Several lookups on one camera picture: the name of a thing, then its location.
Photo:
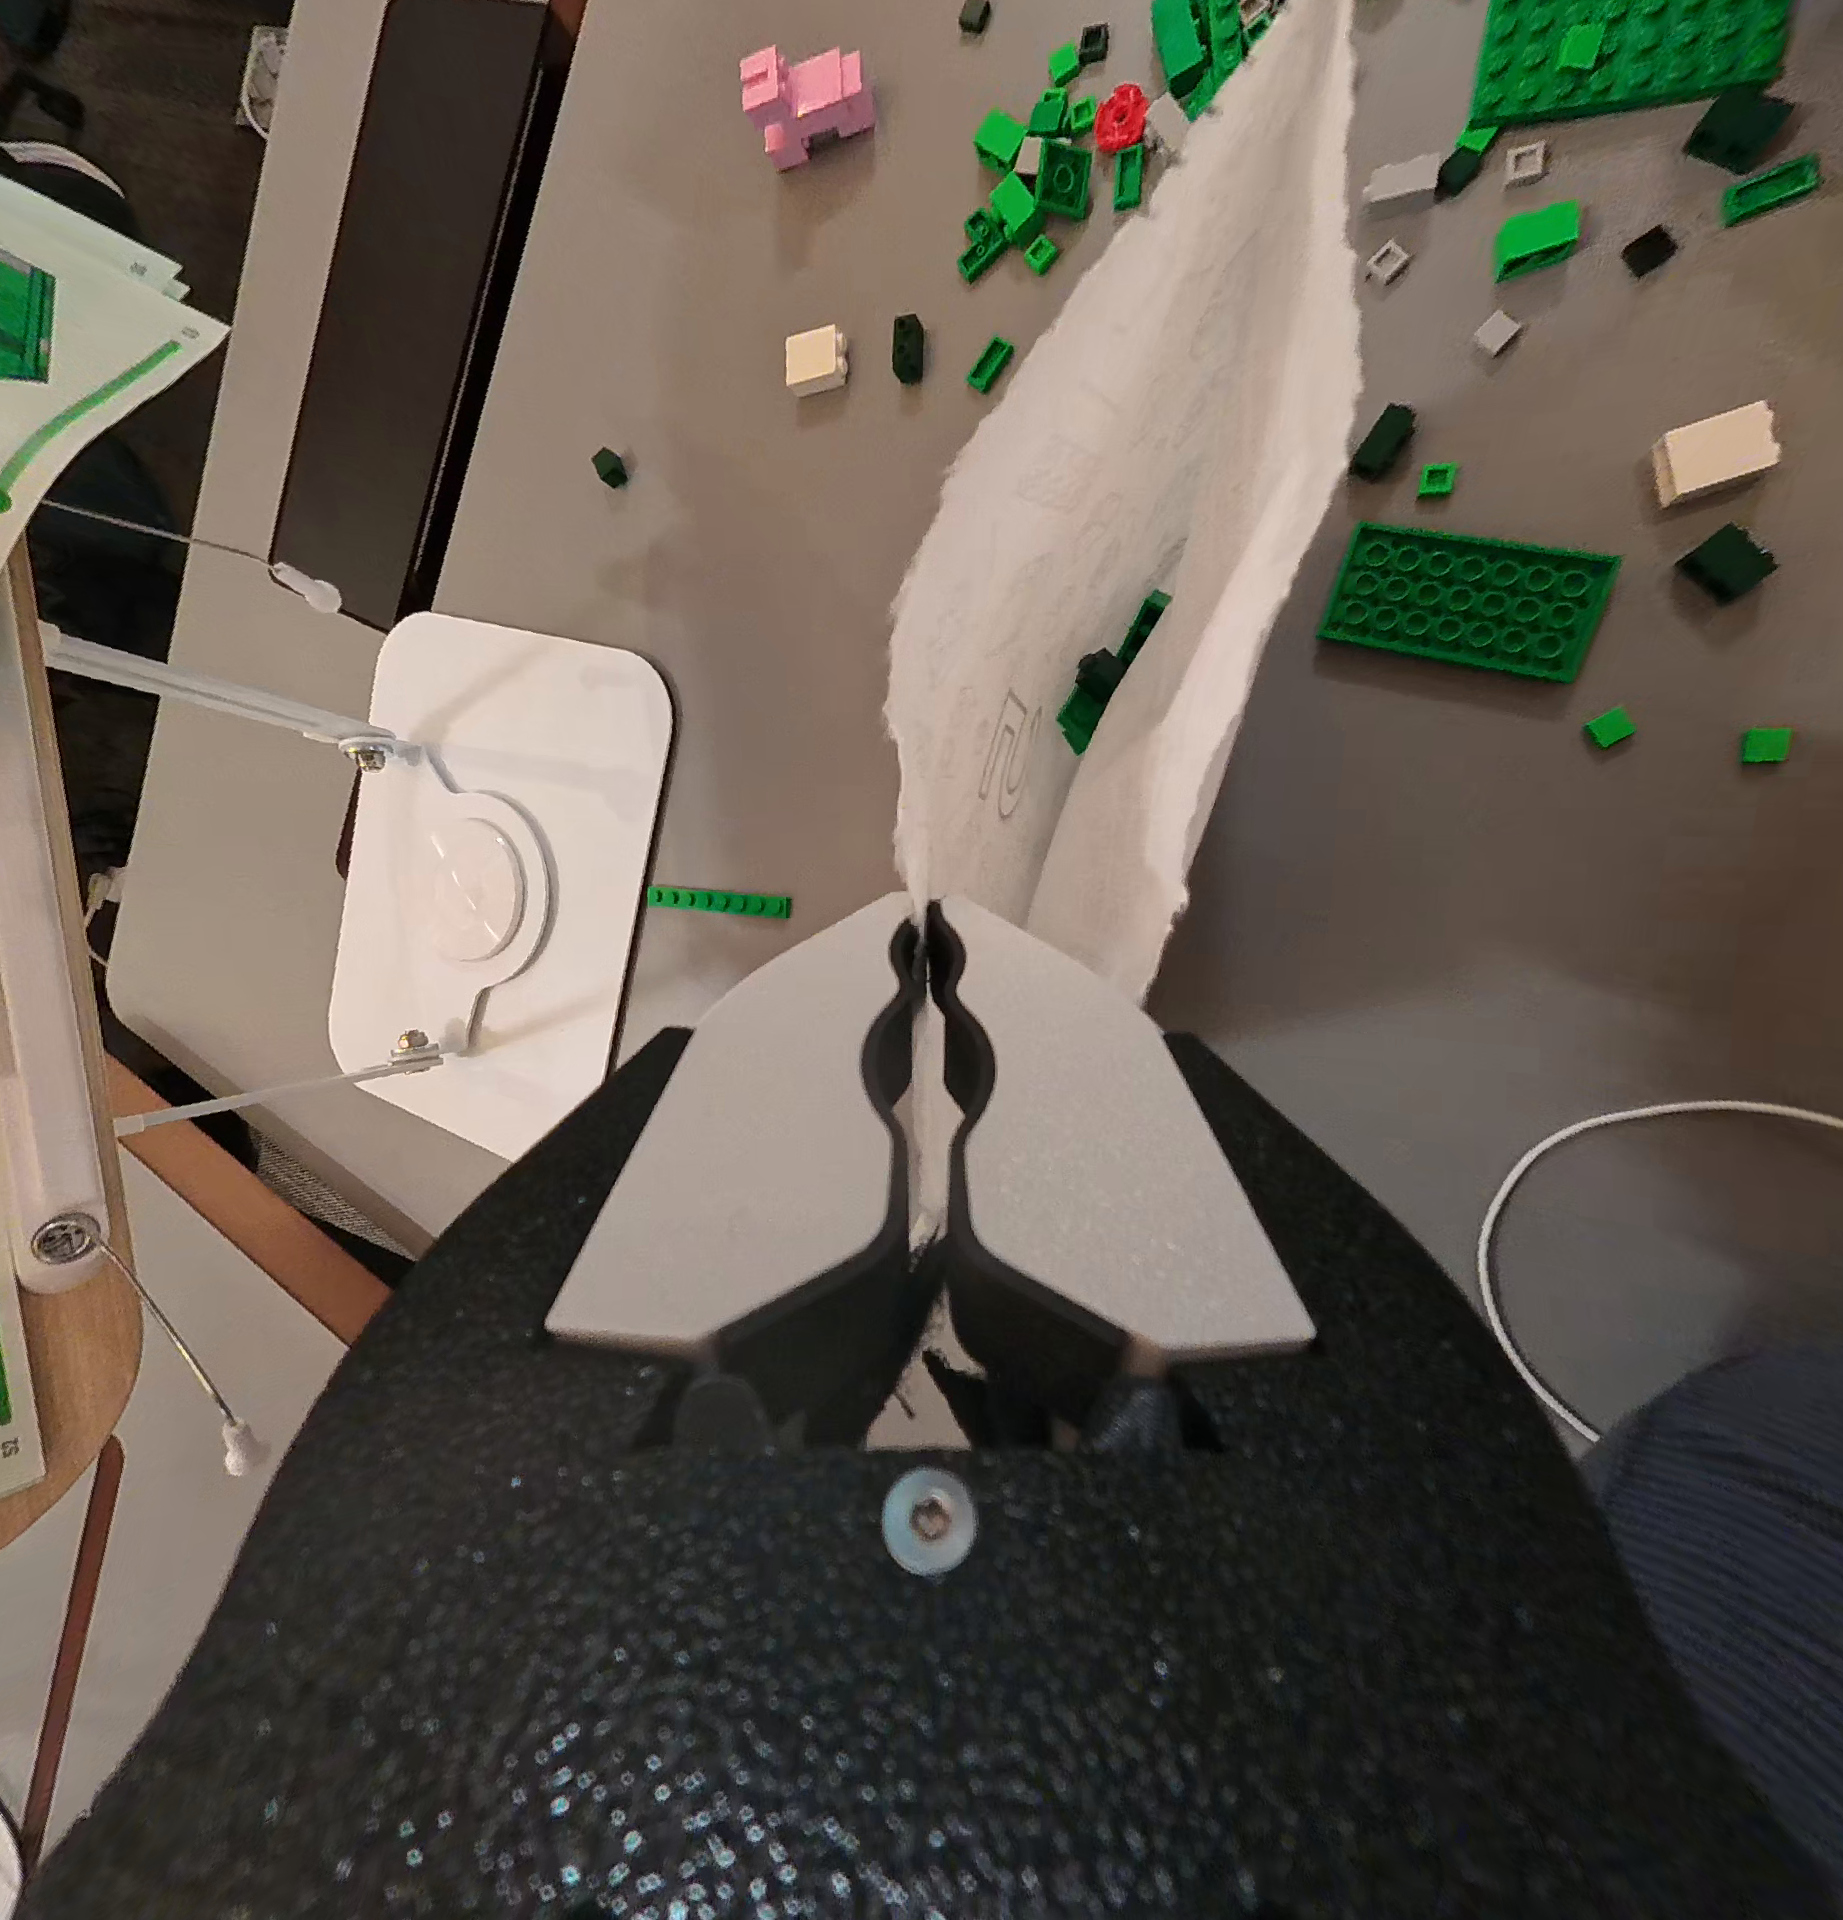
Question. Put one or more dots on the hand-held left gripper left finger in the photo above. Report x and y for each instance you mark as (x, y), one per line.
(741, 1186)

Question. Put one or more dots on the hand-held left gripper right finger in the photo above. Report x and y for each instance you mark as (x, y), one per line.
(1133, 1186)

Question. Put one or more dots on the white printed paper bag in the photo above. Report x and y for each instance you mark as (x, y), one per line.
(1163, 450)

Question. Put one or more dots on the toy brick instruction booklet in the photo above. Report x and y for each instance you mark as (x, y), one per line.
(81, 255)

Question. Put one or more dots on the grey desk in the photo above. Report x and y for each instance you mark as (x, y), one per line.
(741, 675)

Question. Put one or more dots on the wood-edged pale desk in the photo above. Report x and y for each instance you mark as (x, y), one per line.
(186, 1425)

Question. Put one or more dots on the long narrow green toy plate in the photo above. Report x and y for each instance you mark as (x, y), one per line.
(718, 900)

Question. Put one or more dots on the grey felt divider strip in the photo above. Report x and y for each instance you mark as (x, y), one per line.
(299, 1176)

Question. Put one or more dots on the small green toy tile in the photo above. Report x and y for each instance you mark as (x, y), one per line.
(1767, 746)
(1612, 726)

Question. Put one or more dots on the large green toy plate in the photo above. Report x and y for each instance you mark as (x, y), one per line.
(1657, 60)
(1469, 600)

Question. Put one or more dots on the person's trousered leg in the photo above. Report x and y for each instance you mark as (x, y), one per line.
(1763, 1576)

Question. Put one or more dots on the white book stand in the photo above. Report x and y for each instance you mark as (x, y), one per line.
(186, 683)

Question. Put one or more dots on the small white toy brick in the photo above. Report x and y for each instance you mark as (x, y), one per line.
(818, 360)

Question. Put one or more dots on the small grey toy brick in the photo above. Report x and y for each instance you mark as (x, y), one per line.
(1495, 331)

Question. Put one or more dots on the large white toy brick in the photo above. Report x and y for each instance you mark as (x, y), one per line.
(1718, 450)

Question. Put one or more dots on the pile of green toy bricks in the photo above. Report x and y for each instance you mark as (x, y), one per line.
(1064, 177)

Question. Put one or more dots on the green sloped toy brick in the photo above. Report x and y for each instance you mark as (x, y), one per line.
(1537, 241)

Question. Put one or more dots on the red toy flower piece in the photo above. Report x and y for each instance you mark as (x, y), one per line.
(1119, 116)

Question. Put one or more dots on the pink toy pig figure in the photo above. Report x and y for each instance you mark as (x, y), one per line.
(808, 90)

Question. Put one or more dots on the white power strip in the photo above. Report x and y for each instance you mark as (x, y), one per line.
(269, 66)

